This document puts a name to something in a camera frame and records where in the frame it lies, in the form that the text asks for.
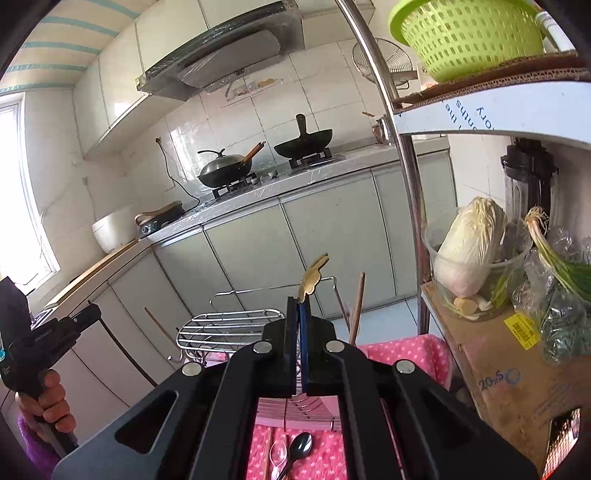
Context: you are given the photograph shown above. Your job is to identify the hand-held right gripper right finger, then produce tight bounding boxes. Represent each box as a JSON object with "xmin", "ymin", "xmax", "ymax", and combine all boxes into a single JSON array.
[{"xmin": 299, "ymin": 304, "xmax": 541, "ymax": 480}]

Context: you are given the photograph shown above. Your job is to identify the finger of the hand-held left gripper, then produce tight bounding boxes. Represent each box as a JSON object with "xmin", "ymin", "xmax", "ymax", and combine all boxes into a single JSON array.
[{"xmin": 28, "ymin": 304, "xmax": 102, "ymax": 365}]

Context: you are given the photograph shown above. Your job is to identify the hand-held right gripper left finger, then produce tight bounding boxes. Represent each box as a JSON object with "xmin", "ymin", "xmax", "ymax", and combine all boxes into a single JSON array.
[{"xmin": 51, "ymin": 296, "xmax": 301, "ymax": 480}]

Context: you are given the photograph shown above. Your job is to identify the gold flower spoon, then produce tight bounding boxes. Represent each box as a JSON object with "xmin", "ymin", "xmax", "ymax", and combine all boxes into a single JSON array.
[{"xmin": 298, "ymin": 253, "xmax": 331, "ymax": 305}]

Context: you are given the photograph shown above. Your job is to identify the dark brown chopstick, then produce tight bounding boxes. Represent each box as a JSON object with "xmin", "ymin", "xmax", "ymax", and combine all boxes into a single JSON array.
[{"xmin": 144, "ymin": 307, "xmax": 178, "ymax": 346}]

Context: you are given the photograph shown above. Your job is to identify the black spoon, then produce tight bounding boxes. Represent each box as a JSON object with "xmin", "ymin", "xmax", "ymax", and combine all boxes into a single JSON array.
[{"xmin": 277, "ymin": 431, "xmax": 314, "ymax": 480}]

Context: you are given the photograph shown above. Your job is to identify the clear plastic spoon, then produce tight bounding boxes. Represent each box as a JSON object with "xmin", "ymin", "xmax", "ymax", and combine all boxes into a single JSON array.
[{"xmin": 269, "ymin": 440, "xmax": 289, "ymax": 480}]

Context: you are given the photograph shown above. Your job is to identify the person's left forearm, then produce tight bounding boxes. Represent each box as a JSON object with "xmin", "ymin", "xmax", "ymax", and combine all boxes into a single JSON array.
[{"xmin": 16, "ymin": 413, "xmax": 63, "ymax": 480}]

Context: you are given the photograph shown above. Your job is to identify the person's left hand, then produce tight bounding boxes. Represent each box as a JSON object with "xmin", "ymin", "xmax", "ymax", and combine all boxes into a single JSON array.
[{"xmin": 16, "ymin": 369, "xmax": 77, "ymax": 446}]

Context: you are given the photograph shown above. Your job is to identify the wooden cutting board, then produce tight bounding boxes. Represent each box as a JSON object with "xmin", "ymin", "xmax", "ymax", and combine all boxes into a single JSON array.
[{"xmin": 44, "ymin": 239, "xmax": 141, "ymax": 308}]

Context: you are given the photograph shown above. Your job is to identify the pink polka dot towel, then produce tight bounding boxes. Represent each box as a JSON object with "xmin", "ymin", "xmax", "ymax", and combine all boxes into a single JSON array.
[{"xmin": 203, "ymin": 335, "xmax": 453, "ymax": 480}]

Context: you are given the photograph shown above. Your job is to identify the white rice cooker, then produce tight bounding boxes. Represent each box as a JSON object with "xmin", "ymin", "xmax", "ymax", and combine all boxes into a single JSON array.
[{"xmin": 91, "ymin": 206, "xmax": 139, "ymax": 254}]

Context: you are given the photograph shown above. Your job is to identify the grey kitchen counter cabinet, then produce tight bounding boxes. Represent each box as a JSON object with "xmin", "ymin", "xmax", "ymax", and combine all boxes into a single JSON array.
[{"xmin": 0, "ymin": 138, "xmax": 455, "ymax": 457}]

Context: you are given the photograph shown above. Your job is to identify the dark electric griddle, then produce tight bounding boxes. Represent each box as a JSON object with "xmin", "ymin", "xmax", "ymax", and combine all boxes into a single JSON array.
[{"xmin": 135, "ymin": 200, "xmax": 185, "ymax": 238}]

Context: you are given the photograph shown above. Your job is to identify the window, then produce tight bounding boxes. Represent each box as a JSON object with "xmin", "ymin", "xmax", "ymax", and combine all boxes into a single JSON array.
[{"xmin": 0, "ymin": 104, "xmax": 61, "ymax": 282}]

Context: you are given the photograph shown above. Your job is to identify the ginger piece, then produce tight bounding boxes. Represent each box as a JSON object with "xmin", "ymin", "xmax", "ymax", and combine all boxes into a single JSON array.
[{"xmin": 454, "ymin": 295, "xmax": 495, "ymax": 321}]

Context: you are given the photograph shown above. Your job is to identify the gas stove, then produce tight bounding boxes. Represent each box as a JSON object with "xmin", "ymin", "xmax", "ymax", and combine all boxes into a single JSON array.
[{"xmin": 210, "ymin": 150, "xmax": 347, "ymax": 200}]

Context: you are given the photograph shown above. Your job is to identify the black wok with lid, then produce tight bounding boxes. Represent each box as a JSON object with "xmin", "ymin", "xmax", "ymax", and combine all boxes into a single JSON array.
[{"xmin": 196, "ymin": 141, "xmax": 267, "ymax": 189}]

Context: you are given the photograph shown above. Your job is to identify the cardboard box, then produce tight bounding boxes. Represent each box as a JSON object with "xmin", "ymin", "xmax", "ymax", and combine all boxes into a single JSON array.
[{"xmin": 422, "ymin": 281, "xmax": 591, "ymax": 476}]

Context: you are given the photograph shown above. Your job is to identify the napa cabbage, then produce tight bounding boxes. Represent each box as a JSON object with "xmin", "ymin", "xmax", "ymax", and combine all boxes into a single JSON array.
[{"xmin": 434, "ymin": 197, "xmax": 509, "ymax": 298}]

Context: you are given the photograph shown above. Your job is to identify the stainless steel shelving rack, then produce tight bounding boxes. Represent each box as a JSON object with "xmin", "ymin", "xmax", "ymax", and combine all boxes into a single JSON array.
[{"xmin": 335, "ymin": 0, "xmax": 591, "ymax": 361}]

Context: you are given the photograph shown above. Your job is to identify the black open wok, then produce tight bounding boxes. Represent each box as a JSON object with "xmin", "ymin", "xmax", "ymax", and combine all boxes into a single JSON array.
[{"xmin": 273, "ymin": 113, "xmax": 334, "ymax": 158}]

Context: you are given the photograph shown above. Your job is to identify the clear plastic tub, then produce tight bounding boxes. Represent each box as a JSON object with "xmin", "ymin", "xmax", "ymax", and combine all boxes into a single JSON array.
[{"xmin": 422, "ymin": 222, "xmax": 534, "ymax": 321}]

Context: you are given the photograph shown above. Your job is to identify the plastic bag of greens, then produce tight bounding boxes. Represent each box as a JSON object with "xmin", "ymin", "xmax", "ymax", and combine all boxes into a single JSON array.
[{"xmin": 522, "ymin": 228, "xmax": 591, "ymax": 365}]

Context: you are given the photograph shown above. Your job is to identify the smartphone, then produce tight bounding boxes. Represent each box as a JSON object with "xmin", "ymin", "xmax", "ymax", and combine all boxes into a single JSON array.
[{"xmin": 544, "ymin": 408, "xmax": 583, "ymax": 478}]

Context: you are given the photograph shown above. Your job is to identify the black blender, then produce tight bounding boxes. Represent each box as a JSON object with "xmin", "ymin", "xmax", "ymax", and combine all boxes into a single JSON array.
[{"xmin": 500, "ymin": 138, "xmax": 561, "ymax": 241}]

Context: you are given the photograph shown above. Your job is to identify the small electric fan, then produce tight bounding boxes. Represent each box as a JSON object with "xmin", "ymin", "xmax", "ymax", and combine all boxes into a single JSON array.
[{"xmin": 352, "ymin": 38, "xmax": 416, "ymax": 90}]

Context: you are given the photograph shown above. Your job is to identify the range hood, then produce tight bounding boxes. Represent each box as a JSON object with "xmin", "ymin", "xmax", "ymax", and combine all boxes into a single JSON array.
[{"xmin": 136, "ymin": 0, "xmax": 305, "ymax": 102}]

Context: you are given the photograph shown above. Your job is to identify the green plastic basket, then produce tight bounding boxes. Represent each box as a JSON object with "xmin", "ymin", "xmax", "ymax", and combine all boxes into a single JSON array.
[{"xmin": 388, "ymin": 0, "xmax": 546, "ymax": 84}]

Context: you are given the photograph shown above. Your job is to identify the white tray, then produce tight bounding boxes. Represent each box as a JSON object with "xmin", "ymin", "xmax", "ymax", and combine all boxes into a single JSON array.
[{"xmin": 536, "ymin": 11, "xmax": 578, "ymax": 54}]

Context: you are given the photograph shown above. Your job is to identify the black power cable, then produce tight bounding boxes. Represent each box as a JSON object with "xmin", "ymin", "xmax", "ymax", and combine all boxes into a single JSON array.
[{"xmin": 156, "ymin": 136, "xmax": 201, "ymax": 210}]

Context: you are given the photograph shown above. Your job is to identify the white upper wall cabinet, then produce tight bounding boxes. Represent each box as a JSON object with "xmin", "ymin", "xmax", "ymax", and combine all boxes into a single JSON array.
[{"xmin": 74, "ymin": 0, "xmax": 375, "ymax": 161}]

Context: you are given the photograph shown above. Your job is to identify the glass wall shelf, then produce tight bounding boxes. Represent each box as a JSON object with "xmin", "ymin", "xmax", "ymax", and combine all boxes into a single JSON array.
[{"xmin": 219, "ymin": 76, "xmax": 283, "ymax": 109}]

